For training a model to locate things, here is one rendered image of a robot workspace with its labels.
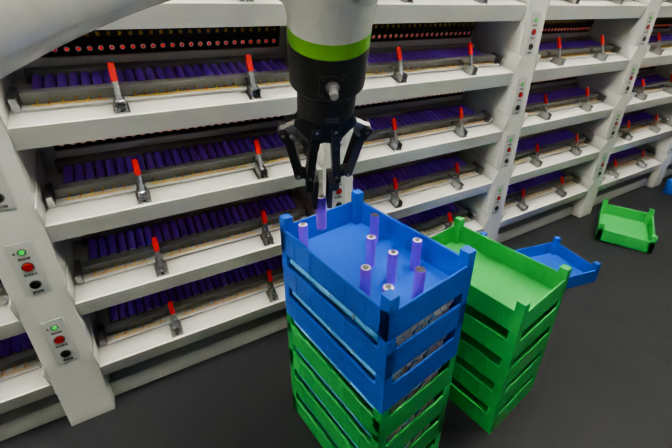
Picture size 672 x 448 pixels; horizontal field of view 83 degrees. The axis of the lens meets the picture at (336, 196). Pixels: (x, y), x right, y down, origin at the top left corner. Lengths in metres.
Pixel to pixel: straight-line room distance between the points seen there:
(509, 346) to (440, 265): 0.27
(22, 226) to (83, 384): 0.43
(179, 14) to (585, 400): 1.31
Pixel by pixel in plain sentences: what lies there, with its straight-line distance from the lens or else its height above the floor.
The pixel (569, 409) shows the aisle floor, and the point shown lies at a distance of 1.26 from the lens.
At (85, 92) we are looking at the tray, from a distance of 0.91.
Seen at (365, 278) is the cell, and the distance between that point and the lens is 0.62.
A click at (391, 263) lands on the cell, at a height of 0.53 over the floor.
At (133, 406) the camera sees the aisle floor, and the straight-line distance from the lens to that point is 1.23.
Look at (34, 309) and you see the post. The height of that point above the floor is 0.36.
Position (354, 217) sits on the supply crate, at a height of 0.50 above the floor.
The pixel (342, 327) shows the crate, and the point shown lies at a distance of 0.68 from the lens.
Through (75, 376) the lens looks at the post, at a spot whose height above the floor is 0.15.
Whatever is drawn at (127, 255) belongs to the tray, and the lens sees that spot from 1.04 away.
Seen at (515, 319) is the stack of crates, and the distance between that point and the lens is 0.88.
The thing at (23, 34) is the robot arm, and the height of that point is 0.90.
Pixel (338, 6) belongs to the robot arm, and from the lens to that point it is 0.39.
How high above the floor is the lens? 0.92
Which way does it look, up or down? 26 degrees down
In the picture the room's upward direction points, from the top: straight up
